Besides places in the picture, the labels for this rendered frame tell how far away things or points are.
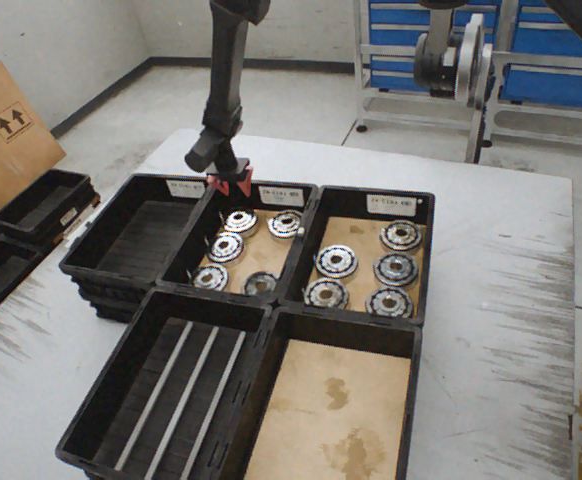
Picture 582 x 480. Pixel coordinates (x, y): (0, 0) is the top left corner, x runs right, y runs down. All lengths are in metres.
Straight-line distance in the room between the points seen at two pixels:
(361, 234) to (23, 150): 3.00
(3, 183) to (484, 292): 3.23
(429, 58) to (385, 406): 0.85
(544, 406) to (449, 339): 0.25
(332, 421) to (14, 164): 3.20
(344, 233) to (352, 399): 0.46
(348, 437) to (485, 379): 0.38
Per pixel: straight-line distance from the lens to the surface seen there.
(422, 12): 2.75
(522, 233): 1.42
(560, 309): 1.26
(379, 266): 1.06
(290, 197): 1.22
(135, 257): 1.29
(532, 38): 2.75
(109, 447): 1.00
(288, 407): 0.91
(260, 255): 1.16
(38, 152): 3.80
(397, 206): 1.16
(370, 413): 0.89
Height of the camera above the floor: 1.65
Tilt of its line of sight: 44 degrees down
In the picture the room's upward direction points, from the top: 11 degrees counter-clockwise
